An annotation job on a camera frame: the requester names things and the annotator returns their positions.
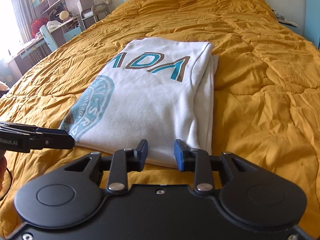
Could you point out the person's left hand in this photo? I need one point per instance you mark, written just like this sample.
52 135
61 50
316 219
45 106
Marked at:
3 168

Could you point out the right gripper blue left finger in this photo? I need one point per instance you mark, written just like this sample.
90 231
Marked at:
124 161

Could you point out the white Nevada sweatshirt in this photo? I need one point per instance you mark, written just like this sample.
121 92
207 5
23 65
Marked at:
154 89

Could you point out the red bag on desk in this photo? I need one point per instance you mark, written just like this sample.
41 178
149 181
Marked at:
36 25

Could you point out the blue white desk chair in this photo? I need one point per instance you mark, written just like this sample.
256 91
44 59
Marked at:
48 38

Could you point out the mustard yellow quilt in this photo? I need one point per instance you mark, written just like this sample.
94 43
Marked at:
266 88

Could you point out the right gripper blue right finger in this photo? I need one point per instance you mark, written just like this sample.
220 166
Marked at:
197 161

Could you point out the grey metal trolley rack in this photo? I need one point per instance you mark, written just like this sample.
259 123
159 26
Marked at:
94 12

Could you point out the grey window curtain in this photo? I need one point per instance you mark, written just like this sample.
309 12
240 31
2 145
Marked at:
25 14

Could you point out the blue white wardrobe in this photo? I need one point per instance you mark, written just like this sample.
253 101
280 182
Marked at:
311 29

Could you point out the blue bedside table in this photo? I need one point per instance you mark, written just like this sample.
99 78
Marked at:
287 23

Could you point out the desk with blue drawers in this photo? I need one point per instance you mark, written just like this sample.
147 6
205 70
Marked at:
63 33

